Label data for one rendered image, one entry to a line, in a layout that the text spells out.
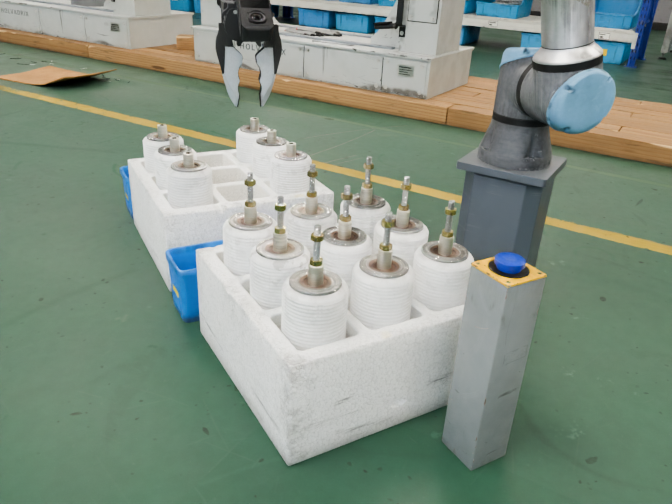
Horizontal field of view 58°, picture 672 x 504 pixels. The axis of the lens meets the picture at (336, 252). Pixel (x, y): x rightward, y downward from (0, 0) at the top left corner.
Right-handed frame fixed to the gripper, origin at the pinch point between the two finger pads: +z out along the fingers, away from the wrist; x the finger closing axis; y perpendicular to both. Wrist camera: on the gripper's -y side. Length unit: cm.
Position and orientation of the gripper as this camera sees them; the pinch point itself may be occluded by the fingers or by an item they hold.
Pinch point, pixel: (249, 99)
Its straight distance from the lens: 98.8
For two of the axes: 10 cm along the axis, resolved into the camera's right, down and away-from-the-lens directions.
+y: -2.4, -4.4, 8.7
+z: -0.5, 9.0, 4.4
